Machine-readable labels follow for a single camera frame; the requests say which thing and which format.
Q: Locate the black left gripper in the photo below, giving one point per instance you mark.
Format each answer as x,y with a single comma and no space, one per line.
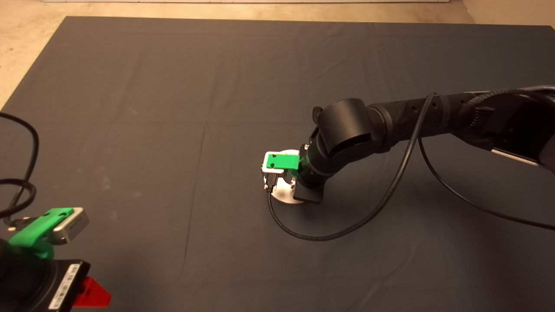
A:
39,288

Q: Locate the green left camera mount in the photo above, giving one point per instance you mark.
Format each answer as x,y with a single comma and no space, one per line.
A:
32,229

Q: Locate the silver camera box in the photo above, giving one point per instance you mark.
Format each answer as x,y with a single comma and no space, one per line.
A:
269,170
76,224

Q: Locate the round metal carrier plate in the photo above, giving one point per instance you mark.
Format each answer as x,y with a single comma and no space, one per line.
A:
284,193

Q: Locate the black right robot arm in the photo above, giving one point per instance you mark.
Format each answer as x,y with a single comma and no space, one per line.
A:
390,123

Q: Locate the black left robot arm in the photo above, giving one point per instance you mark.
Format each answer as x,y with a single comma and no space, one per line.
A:
5,268

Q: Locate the dark grey table cloth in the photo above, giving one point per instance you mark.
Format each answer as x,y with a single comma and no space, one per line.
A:
173,86

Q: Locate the silver right camera box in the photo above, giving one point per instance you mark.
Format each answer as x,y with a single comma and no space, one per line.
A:
269,170

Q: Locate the silver left camera box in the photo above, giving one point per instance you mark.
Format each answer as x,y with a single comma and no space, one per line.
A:
76,224

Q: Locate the green right camera mount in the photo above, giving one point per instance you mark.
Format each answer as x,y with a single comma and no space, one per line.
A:
284,160

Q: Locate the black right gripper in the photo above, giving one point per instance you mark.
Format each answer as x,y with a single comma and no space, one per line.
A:
310,191

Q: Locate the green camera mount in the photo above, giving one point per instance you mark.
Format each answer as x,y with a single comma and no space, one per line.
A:
32,229
284,160

